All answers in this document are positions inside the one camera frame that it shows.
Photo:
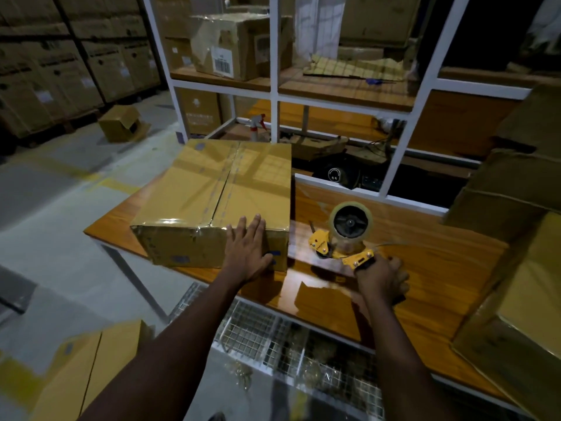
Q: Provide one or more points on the small open cardboard box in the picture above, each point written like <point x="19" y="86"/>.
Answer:
<point x="120" y="124"/>

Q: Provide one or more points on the person's left hand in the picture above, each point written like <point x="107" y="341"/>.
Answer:
<point x="244" y="258"/>

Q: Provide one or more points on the taped brown cardboard box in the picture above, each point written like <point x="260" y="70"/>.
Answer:
<point x="210" y="192"/>

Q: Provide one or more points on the plain cardboard box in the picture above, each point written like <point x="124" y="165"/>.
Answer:
<point x="379" y="17"/>

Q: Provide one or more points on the person's left little finger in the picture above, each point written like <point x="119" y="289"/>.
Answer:
<point x="229" y="241"/>

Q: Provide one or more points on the sealed yellowish cardboard box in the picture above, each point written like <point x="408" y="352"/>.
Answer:
<point x="83" y="372"/>

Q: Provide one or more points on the dark brown cardboard box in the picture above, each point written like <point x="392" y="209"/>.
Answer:
<point x="534" y="118"/>
<point x="504" y="192"/>

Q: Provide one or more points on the large shiny cardboard box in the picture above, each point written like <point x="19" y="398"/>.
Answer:
<point x="521" y="311"/>

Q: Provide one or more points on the person's left thumb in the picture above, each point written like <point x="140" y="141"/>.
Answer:
<point x="265" y="263"/>

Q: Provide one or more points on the person's right hand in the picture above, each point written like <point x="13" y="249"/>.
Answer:
<point x="382" y="281"/>

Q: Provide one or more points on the black round device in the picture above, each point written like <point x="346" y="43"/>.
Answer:
<point x="342" y="173"/>

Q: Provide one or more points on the person's left forearm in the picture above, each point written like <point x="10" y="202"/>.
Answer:
<point x="175" y="359"/>

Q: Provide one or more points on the printed cardboard box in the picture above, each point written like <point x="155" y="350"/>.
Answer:
<point x="199" y="109"/>

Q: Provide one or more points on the flat cardboard carton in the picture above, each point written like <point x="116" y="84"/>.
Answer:
<point x="317" y="148"/>

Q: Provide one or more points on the white metal shelf frame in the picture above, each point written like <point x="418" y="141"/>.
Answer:
<point x="274" y="61"/>

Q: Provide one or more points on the yellow tape dispenser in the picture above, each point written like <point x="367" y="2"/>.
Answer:
<point x="346" y="232"/>

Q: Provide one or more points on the blue pen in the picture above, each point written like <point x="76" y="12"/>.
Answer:
<point x="379" y="81"/>

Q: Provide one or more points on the person's right fingers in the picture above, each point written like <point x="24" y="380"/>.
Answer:
<point x="396" y="276"/>

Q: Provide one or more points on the person's left middle finger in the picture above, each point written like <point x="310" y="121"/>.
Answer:
<point x="248" y="230"/>

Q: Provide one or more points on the flattened cardboard sheet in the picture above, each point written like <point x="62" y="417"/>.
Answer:
<point x="355" y="67"/>

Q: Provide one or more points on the worn labelled cardboard box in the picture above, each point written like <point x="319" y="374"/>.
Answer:
<point x="232" y="43"/>

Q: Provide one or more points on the white spray bottle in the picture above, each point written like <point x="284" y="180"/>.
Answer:
<point x="256" y="127"/>

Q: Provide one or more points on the stack of warehouse cardboard boxes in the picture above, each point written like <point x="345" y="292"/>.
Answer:
<point x="65" y="61"/>

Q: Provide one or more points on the person's right forearm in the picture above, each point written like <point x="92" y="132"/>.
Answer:
<point x="401" y="368"/>

